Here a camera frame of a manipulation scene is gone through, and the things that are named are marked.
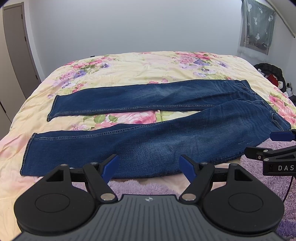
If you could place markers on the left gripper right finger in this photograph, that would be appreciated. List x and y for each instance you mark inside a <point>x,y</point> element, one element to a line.
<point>200,177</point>

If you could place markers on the blue denim jeans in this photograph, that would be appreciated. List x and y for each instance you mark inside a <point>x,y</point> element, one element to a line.
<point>226,117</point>

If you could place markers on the grey patterned window curtain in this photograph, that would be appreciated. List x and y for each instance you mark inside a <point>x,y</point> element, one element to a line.
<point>257,26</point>

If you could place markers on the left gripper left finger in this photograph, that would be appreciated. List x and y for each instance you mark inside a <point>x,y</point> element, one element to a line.
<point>97,177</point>

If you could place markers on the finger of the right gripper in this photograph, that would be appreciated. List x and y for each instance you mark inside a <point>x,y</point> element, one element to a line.
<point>283,135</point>

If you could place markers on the purple fluffy blanket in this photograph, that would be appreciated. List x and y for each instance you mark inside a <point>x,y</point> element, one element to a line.
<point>176,184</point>

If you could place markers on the pile of clothes and bags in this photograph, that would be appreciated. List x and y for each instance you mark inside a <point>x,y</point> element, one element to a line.
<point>275,76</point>

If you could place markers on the floral yellow bed quilt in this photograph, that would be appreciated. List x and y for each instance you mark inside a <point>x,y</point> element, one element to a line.
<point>114,70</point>

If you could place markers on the grey door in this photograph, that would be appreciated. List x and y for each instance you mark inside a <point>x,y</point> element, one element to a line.
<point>19,50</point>

